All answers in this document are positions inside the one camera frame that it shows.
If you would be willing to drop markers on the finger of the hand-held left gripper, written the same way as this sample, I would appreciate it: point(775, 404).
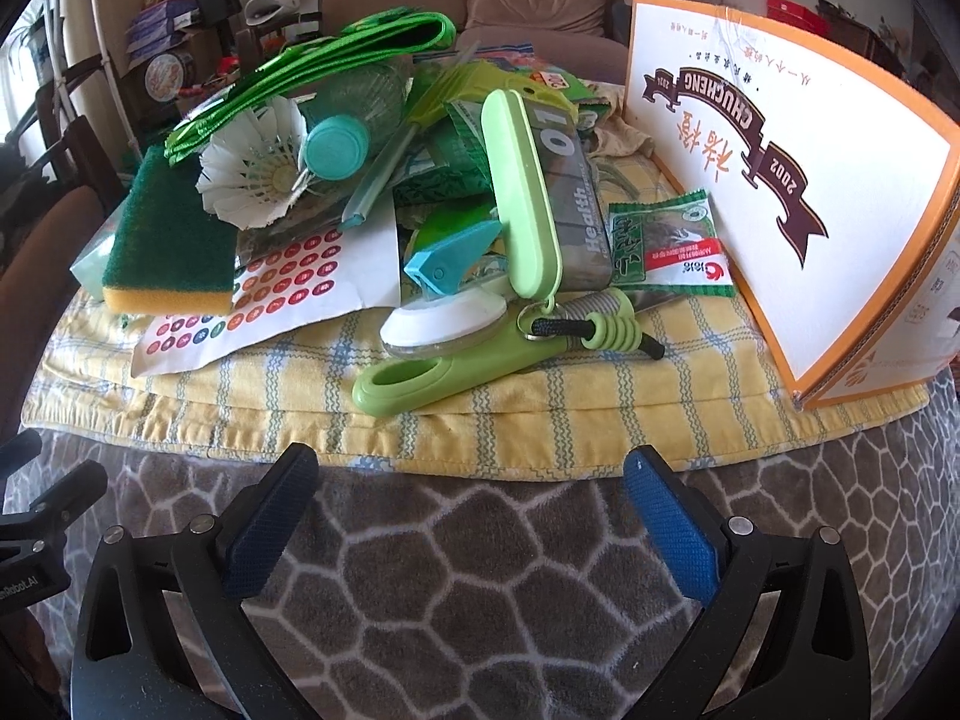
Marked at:
point(67, 495)
point(19, 454)

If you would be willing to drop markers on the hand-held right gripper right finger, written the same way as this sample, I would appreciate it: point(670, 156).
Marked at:
point(667, 532)

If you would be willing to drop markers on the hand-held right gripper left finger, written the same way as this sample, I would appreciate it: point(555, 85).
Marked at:
point(262, 532)

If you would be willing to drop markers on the green yellow sponge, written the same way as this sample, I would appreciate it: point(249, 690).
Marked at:
point(165, 232)

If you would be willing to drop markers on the printed cardboard box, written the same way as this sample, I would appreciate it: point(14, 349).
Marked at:
point(810, 240)

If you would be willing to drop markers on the clear bottle with teal cap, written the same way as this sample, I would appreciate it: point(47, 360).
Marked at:
point(334, 146)

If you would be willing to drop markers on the yellow checked towel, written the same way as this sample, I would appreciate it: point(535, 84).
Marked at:
point(300, 405)

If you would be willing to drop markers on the green spring hand grip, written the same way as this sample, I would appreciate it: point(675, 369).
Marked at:
point(607, 326)

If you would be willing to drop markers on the dark wooden chair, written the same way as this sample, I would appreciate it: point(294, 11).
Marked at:
point(45, 240)
point(75, 105)

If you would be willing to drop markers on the round sticker sheet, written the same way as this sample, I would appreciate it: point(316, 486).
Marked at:
point(285, 270)

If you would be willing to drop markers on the white oval plastic case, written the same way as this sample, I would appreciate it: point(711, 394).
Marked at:
point(442, 322)

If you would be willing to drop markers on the green seaweed snack packet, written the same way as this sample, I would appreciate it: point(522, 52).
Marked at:
point(660, 247)

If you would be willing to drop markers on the teal plastic clip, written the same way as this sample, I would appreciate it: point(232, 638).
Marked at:
point(442, 255)

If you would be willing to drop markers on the black printed box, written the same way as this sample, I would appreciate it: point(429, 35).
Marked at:
point(574, 202)

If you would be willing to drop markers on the light green oval case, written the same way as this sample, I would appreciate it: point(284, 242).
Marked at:
point(517, 195)

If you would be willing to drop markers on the grey green plastic stick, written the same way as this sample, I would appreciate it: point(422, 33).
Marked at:
point(375, 180)

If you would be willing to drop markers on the white feather shuttlecock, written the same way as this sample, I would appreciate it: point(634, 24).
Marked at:
point(247, 157)

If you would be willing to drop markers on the round printed tin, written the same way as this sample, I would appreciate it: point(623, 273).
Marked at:
point(163, 76)

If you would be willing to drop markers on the beige floral cloth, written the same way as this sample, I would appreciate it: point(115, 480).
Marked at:
point(619, 127)

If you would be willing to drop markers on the white curved pole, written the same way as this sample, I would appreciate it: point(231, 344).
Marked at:
point(105, 52)

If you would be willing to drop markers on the green patterned paper packet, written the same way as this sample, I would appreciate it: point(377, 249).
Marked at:
point(450, 150)

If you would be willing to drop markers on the purple box stack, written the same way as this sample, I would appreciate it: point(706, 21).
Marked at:
point(157, 30)

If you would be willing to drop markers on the green packet with red label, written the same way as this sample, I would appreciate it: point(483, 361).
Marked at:
point(559, 84)

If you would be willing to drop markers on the lime green plastic package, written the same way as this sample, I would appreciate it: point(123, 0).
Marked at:
point(465, 82)

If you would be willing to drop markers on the white plastic device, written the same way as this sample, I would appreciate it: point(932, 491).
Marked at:
point(270, 9)

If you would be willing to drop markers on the dark wooden cabinet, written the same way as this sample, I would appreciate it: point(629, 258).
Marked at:
point(870, 41)

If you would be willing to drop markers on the red cardboard box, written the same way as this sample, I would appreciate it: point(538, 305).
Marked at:
point(795, 13)

